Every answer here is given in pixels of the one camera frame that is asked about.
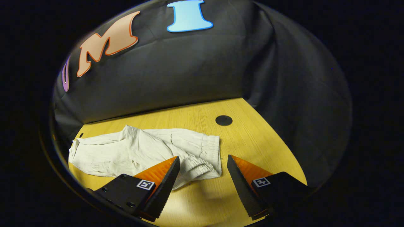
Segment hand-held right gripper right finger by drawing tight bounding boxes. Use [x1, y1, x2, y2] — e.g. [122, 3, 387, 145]
[227, 154, 312, 220]

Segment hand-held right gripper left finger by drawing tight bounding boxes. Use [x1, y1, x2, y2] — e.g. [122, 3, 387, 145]
[87, 156, 181, 222]

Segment white jeans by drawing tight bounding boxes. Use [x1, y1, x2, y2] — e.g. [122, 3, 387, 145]
[68, 125, 221, 191]

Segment black backdrop cloth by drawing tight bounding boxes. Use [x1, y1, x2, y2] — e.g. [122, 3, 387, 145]
[52, 0, 353, 189]

